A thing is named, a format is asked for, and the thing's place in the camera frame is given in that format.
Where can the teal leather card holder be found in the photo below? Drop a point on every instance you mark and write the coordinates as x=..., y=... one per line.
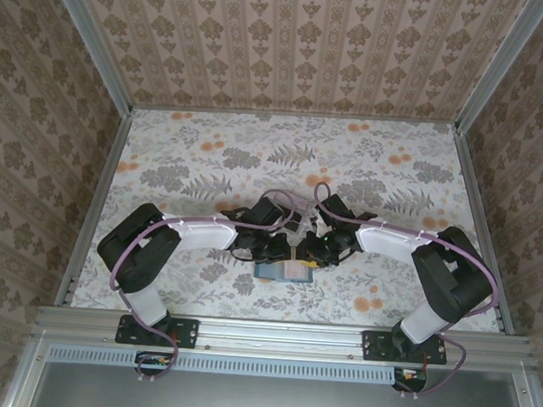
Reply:
x=266, y=272

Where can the white pink blossom card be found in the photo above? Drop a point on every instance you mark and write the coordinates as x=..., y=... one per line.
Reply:
x=297, y=270

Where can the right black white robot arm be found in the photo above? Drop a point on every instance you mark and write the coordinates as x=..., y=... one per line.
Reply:
x=381, y=239

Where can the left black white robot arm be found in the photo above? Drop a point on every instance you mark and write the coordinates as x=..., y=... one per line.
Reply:
x=204, y=229

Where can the clear plastic bag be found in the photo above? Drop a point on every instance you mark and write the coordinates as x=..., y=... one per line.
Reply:
x=305, y=224

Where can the grey metal panel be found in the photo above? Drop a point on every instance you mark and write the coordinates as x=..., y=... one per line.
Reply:
x=276, y=404

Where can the aluminium mounting rail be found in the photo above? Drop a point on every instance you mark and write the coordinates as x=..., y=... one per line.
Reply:
x=281, y=337

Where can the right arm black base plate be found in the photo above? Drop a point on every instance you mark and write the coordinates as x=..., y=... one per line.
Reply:
x=373, y=348

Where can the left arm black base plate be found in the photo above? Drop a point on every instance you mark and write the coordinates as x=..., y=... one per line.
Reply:
x=188, y=333

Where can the aluminium table end rail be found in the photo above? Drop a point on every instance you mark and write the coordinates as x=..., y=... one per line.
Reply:
x=296, y=115

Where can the aluminium table side rail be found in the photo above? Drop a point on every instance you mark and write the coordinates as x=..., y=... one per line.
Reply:
x=98, y=201
x=477, y=204

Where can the aluminium frame post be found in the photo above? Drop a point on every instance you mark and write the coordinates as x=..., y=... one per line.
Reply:
x=92, y=37
x=501, y=66

